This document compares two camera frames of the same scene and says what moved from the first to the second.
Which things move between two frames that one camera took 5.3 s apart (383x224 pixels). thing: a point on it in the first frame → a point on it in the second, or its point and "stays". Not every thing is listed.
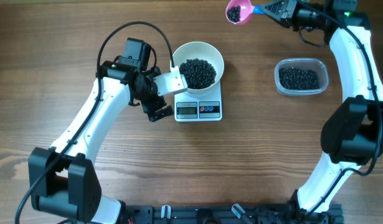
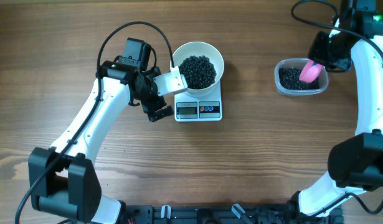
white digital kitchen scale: (191, 108) stays
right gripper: (286, 15) → (314, 53)
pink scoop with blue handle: (238, 12) → (310, 71)
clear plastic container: (301, 76) stays
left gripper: (149, 107) stays
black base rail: (146, 214) stays
